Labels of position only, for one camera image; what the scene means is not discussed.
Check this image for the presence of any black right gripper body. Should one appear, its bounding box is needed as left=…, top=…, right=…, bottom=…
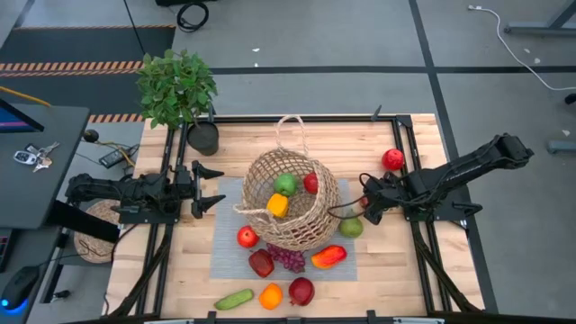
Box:
left=364, top=174, right=400, bottom=212

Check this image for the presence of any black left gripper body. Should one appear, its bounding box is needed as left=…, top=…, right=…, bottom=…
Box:
left=173, top=164, right=199, bottom=216

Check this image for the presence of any green pear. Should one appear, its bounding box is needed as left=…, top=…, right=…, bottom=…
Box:
left=337, top=215, right=365, bottom=239

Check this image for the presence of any red plastic apple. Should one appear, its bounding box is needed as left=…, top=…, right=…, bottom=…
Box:
left=236, top=225, right=261, bottom=249
left=302, top=172, right=320, bottom=195
left=381, top=148, right=406, bottom=172

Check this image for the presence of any yellow bell pepper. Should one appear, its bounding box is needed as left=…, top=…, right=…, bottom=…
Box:
left=265, top=193, right=290, bottom=220

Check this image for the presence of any green plastic apple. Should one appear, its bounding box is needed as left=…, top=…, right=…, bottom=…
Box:
left=273, top=173, right=299, bottom=198

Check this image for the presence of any speckled red pomegranate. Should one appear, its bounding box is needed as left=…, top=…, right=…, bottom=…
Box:
left=287, top=276, right=316, bottom=308

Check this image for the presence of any orange plastic orange fruit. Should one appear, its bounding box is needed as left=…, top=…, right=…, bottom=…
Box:
left=257, top=282, right=284, bottom=311

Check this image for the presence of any black plant pot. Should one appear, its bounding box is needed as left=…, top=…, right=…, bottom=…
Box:
left=186, top=120, right=221, bottom=158

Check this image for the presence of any grey woven placemat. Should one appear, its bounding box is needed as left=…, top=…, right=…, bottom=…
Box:
left=209, top=177, right=359, bottom=283

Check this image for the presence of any black power adapter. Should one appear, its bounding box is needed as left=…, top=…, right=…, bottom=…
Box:
left=98, top=143, right=140, bottom=170

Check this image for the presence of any dark red peach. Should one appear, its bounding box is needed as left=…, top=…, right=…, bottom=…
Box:
left=247, top=248, right=275, bottom=279

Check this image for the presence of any green leafy artificial plant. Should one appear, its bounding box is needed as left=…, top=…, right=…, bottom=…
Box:
left=135, top=48, right=220, bottom=131

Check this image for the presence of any purple grape bunch with leaf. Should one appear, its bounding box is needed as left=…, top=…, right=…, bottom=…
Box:
left=265, top=243, right=308, bottom=275

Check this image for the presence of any green cucumber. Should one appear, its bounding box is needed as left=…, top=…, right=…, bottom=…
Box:
left=213, top=288, right=256, bottom=311

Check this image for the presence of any round woven mat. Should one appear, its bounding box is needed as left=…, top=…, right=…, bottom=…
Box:
left=73, top=199, right=122, bottom=265

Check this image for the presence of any black desk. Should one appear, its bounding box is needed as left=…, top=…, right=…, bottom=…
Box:
left=0, top=103, right=91, bottom=230

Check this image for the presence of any key bunch with fob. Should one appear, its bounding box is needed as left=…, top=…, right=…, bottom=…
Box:
left=13, top=141, right=61, bottom=174

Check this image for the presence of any hazard-striped black floor mat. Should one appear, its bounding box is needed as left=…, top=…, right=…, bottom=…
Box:
left=0, top=24, right=177, bottom=125

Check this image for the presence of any computer monitor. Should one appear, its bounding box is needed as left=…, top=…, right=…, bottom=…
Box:
left=0, top=98, right=46, bottom=135

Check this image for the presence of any black computer mouse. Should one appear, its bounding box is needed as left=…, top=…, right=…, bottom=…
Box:
left=0, top=265, right=41, bottom=312

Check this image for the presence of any woven wicker basket with handles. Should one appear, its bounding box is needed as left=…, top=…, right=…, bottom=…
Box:
left=232, top=114, right=343, bottom=252

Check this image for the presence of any black aluminium table frame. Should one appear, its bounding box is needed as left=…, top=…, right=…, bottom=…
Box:
left=105, top=105, right=500, bottom=324

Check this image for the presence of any black coiled cable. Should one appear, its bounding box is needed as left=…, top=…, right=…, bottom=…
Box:
left=175, top=1, right=211, bottom=34

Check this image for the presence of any white cable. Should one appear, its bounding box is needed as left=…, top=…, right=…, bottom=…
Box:
left=466, top=4, right=576, bottom=92

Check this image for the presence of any grey desk leg frame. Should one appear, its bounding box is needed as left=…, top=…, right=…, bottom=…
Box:
left=503, top=0, right=576, bottom=37

